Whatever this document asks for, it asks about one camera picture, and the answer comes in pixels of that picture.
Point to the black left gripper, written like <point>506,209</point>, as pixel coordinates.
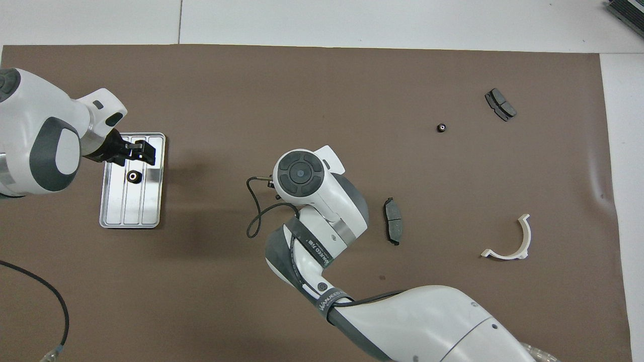
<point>110,148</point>

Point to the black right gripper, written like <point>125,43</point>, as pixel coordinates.
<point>272,182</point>

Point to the small black bearing gear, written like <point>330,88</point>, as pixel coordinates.
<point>441,127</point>

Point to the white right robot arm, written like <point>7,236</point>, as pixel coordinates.
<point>427,317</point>

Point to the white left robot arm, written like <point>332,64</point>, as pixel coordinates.
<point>25,125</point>

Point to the silver metal tray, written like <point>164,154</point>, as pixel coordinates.
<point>151,201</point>

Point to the brown table mat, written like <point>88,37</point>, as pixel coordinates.
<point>251,90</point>

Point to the long dark grey brake pad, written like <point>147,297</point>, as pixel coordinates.
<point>393,221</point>

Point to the short dark grey brake pad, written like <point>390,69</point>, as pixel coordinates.
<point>500,103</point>

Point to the dark ribbed device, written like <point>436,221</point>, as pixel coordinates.
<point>629,12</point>

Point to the white curved plastic bracket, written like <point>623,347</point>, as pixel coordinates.
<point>527,239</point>

